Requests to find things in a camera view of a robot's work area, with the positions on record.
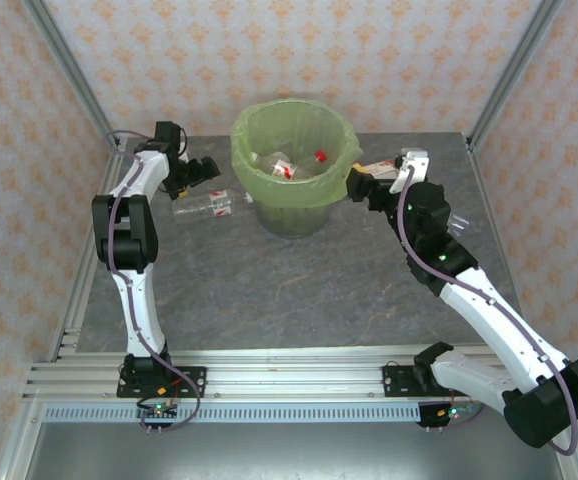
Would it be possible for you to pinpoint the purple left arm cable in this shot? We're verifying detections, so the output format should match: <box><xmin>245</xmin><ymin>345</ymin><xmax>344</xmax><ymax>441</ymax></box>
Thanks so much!
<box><xmin>102</xmin><ymin>129</ymin><xmax>203</xmax><ymax>432</ymax></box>

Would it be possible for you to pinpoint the aluminium frame post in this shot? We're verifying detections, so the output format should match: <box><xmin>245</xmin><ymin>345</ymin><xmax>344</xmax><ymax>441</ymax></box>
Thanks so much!
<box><xmin>22</xmin><ymin>0</ymin><xmax>121</xmax><ymax>147</ymax></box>
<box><xmin>467</xmin><ymin>0</ymin><xmax>563</xmax><ymax>149</ymax></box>

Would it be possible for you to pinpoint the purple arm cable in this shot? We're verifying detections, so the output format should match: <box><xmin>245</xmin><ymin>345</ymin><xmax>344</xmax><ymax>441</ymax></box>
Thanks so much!
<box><xmin>102</xmin><ymin>129</ymin><xmax>203</xmax><ymax>432</ymax></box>
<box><xmin>398</xmin><ymin>167</ymin><xmax>578</xmax><ymax>457</ymax></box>

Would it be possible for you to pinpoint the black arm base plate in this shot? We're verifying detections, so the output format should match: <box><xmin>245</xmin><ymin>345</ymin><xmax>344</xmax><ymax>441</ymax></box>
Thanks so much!
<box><xmin>381</xmin><ymin>363</ymin><xmax>438</xmax><ymax>397</ymax></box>
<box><xmin>115</xmin><ymin>366</ymin><xmax>208</xmax><ymax>400</ymax></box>

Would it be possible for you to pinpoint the clear bottle with picture label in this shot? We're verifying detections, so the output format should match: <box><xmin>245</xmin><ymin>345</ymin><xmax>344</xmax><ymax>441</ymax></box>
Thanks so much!
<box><xmin>364</xmin><ymin>157</ymin><xmax>403</xmax><ymax>177</ymax></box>

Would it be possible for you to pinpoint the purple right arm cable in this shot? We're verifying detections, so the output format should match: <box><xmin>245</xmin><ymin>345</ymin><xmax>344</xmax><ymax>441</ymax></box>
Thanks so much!
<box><xmin>398</xmin><ymin>167</ymin><xmax>578</xmax><ymax>457</ymax></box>

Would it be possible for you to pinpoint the clear bottle red white label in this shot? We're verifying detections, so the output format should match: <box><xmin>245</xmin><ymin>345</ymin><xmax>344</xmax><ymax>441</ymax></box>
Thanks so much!
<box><xmin>267</xmin><ymin>156</ymin><xmax>300</xmax><ymax>180</ymax></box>
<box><xmin>172</xmin><ymin>188</ymin><xmax>255</xmax><ymax>220</ymax></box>

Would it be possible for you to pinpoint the black wire mesh bin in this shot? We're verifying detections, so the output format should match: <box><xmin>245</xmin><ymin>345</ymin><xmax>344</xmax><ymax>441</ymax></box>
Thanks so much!
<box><xmin>236</xmin><ymin>102</ymin><xmax>355</xmax><ymax>240</ymax></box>

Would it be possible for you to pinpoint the aluminium front rail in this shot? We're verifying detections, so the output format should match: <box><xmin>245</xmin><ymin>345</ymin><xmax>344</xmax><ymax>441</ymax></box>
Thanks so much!
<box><xmin>22</xmin><ymin>348</ymin><xmax>505</xmax><ymax>402</ymax></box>

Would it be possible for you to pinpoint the small circuit board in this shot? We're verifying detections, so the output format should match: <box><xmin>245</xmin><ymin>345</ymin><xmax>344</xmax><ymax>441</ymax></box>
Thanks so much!
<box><xmin>437</xmin><ymin>403</ymin><xmax>478</xmax><ymax>422</ymax></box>
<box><xmin>140</xmin><ymin>399</ymin><xmax>180</xmax><ymax>420</ymax></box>

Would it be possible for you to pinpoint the grey metal lower shelf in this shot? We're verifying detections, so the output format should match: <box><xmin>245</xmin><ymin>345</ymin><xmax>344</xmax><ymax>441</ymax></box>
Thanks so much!
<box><xmin>0</xmin><ymin>421</ymin><xmax>578</xmax><ymax>480</ymax></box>

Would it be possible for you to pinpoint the clear bottle with red cap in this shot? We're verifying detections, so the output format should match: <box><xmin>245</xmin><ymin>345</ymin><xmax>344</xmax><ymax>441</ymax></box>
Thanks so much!
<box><xmin>293</xmin><ymin>150</ymin><xmax>329</xmax><ymax>180</ymax></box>

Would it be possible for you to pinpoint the grey slotted cable duct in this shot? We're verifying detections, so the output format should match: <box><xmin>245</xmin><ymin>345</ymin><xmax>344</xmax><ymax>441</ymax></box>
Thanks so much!
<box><xmin>42</xmin><ymin>403</ymin><xmax>423</xmax><ymax>425</ymax></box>

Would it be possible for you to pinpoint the aluminium side rail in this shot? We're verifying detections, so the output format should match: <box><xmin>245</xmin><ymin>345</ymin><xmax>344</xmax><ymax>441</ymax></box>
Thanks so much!
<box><xmin>461</xmin><ymin>132</ymin><xmax>523</xmax><ymax>306</ymax></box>
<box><xmin>47</xmin><ymin>144</ymin><xmax>123</xmax><ymax>362</ymax></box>

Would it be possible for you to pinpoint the green plastic bin liner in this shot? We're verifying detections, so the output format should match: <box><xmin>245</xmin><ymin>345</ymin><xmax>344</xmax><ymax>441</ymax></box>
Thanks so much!
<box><xmin>230</xmin><ymin>98</ymin><xmax>365</xmax><ymax>209</ymax></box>

